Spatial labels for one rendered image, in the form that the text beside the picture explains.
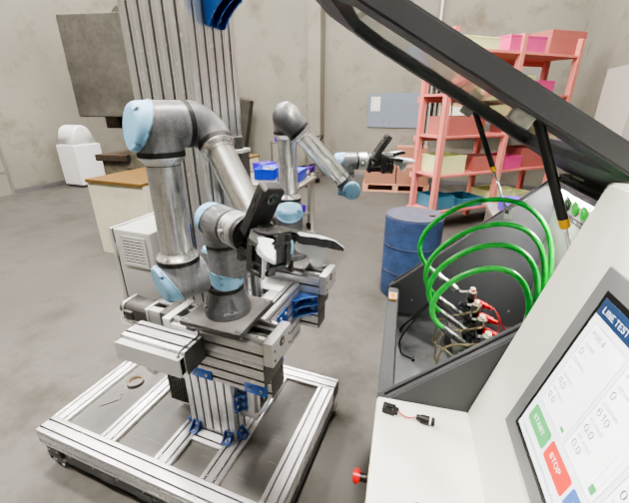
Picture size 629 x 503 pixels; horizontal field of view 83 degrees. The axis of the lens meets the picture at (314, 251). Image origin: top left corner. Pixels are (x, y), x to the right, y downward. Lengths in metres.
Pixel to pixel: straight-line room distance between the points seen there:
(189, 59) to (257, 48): 8.68
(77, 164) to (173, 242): 8.18
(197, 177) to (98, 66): 4.85
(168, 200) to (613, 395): 0.94
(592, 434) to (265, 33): 9.64
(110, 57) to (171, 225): 5.04
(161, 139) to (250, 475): 1.40
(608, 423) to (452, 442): 0.40
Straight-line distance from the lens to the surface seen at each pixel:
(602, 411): 0.63
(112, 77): 5.95
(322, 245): 0.62
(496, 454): 0.86
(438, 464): 0.90
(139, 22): 1.37
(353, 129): 8.90
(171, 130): 0.95
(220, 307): 1.16
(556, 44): 6.45
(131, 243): 1.52
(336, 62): 9.06
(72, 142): 9.17
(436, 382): 0.96
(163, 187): 0.98
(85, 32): 6.15
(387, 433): 0.92
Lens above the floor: 1.67
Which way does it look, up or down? 23 degrees down
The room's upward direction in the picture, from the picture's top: straight up
